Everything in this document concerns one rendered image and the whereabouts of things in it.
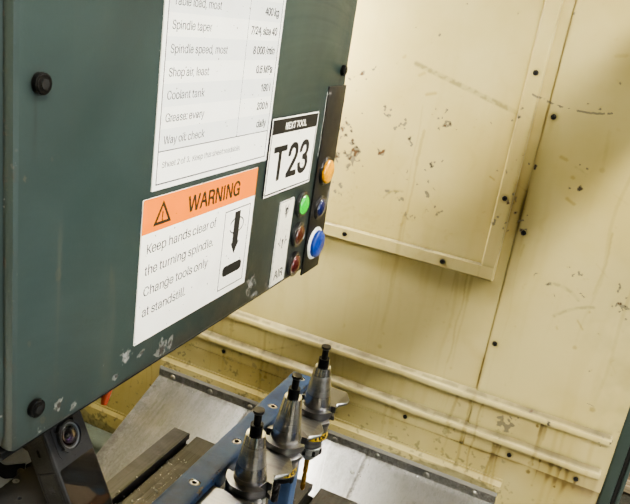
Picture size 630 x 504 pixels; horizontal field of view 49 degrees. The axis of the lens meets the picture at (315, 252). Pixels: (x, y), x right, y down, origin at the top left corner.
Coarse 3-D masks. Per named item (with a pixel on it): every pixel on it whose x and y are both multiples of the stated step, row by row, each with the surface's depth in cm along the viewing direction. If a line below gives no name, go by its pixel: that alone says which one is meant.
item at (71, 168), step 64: (0, 0) 32; (64, 0) 34; (128, 0) 38; (320, 0) 61; (0, 64) 33; (64, 64) 35; (128, 64) 40; (320, 64) 65; (0, 128) 34; (64, 128) 36; (128, 128) 41; (320, 128) 69; (0, 192) 35; (64, 192) 38; (128, 192) 43; (256, 192) 59; (0, 256) 36; (64, 256) 39; (128, 256) 45; (256, 256) 63; (0, 320) 37; (64, 320) 41; (128, 320) 47; (192, 320) 55; (0, 384) 38; (64, 384) 42; (0, 448) 40
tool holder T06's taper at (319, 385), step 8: (320, 368) 108; (328, 368) 108; (312, 376) 108; (320, 376) 107; (328, 376) 108; (312, 384) 108; (320, 384) 108; (328, 384) 108; (312, 392) 108; (320, 392) 108; (328, 392) 109; (304, 400) 110; (312, 400) 108; (320, 400) 108; (328, 400) 109; (312, 408) 109; (320, 408) 109; (328, 408) 110
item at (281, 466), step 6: (270, 450) 99; (270, 456) 97; (276, 456) 98; (282, 456) 98; (270, 462) 96; (276, 462) 96; (282, 462) 96; (288, 462) 97; (270, 468) 95; (276, 468) 95; (282, 468) 95; (288, 468) 96; (276, 474) 94; (282, 474) 94; (288, 474) 95
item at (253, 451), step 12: (264, 432) 89; (252, 444) 88; (264, 444) 89; (240, 456) 89; (252, 456) 88; (264, 456) 89; (240, 468) 89; (252, 468) 89; (264, 468) 90; (240, 480) 89; (252, 480) 89; (264, 480) 90
